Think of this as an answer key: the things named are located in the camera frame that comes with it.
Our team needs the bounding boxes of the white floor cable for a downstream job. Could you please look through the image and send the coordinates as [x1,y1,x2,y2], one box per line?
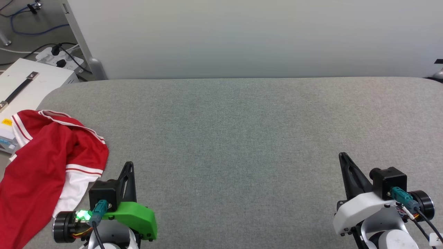
[0,47,39,55]

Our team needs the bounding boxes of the white partition panel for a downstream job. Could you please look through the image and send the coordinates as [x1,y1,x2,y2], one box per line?
[62,0,443,80]

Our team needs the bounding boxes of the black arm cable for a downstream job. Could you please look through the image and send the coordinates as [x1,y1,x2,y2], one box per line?
[89,200,109,249]
[391,187,443,241]

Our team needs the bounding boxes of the blue floor cable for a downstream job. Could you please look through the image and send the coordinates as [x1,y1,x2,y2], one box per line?
[10,3,70,36]

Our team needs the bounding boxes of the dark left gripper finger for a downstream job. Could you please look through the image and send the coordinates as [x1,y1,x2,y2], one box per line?
[117,162,137,204]

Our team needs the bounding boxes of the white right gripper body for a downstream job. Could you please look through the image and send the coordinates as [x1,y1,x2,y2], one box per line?
[333,191,435,236]

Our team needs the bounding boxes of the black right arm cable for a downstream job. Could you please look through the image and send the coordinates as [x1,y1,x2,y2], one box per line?
[391,187,443,241]

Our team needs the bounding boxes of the white power strip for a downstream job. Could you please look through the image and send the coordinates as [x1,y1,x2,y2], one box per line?
[36,46,84,74]

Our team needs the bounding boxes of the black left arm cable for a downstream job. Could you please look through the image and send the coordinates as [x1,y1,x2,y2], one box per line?
[89,200,109,249]

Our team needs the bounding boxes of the red and white shirt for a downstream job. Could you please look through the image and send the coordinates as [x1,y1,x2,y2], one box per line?
[0,110,109,249]

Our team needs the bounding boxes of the black floor cable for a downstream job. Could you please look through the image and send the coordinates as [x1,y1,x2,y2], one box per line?
[0,42,92,74]

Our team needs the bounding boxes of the white equipment box with handle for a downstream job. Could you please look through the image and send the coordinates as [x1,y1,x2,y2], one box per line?
[0,58,79,154]

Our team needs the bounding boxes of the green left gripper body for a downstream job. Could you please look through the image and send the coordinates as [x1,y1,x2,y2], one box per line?
[53,202,158,243]

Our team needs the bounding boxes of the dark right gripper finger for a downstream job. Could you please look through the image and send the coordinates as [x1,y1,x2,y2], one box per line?
[338,152,373,200]

